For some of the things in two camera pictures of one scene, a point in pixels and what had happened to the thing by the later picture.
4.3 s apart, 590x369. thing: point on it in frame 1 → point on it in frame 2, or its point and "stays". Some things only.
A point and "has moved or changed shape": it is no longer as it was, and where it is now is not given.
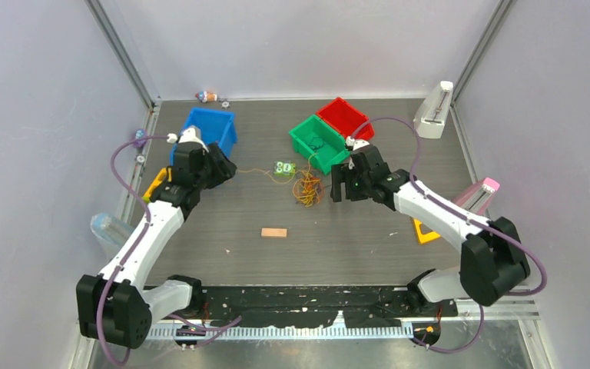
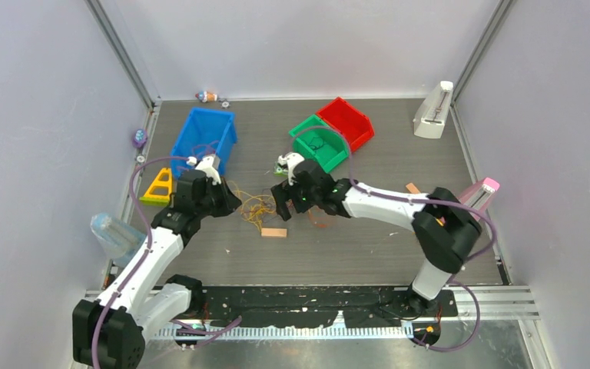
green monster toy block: x=282 y=168 stays
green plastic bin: x=317 y=139 stays
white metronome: x=430 y=120 stays
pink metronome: x=477 y=197 stays
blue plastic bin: x=217 y=127 stays
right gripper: x=339 y=176 → x=280 y=192
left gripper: x=222 y=174 → x=230 y=202
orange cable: x=308 y=189 has moved or changed shape
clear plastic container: x=112 y=232 stays
